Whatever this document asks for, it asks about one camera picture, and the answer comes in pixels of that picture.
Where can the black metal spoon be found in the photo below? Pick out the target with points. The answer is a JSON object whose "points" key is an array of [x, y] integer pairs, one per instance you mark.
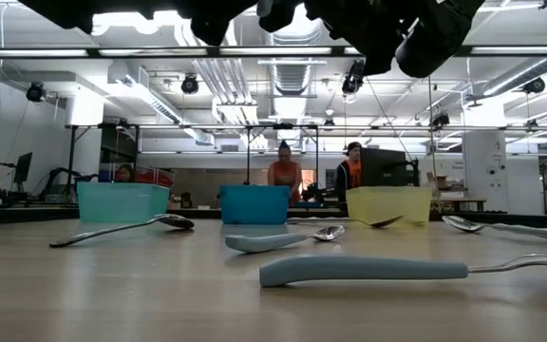
{"points": [[176, 221]]}

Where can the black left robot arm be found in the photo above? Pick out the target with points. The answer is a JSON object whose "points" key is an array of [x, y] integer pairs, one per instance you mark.
{"points": [[64, 9]]}

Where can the black overhead beam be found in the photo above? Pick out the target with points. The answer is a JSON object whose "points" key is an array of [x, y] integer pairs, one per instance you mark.
{"points": [[212, 52]]}

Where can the black ceiling spotlight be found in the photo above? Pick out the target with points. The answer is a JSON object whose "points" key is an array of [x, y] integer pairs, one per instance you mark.
{"points": [[352, 83], [534, 85], [35, 91], [190, 85], [439, 119]]}

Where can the black monitor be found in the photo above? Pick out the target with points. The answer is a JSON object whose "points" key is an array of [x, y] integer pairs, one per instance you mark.
{"points": [[382, 166], [23, 166]]}

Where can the person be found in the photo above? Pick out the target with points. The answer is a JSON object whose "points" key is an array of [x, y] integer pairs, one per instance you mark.
{"points": [[349, 176], [285, 173], [124, 173]]}

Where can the yellow translucent plastic bin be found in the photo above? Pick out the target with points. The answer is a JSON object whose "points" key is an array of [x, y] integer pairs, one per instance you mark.
{"points": [[387, 202]]}

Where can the blue plastic bin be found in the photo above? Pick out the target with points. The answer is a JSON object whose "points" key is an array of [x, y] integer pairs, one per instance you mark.
{"points": [[254, 204]]}

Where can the teal translucent plastic bin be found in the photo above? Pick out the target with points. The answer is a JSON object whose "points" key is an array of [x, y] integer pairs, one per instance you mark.
{"points": [[121, 202]]}

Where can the silver ventilation duct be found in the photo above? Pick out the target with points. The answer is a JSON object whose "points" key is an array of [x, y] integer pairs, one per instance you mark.
{"points": [[292, 78]]}

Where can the black background rig frame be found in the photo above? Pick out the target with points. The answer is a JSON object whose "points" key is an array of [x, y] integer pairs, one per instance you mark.
{"points": [[273, 126]]}

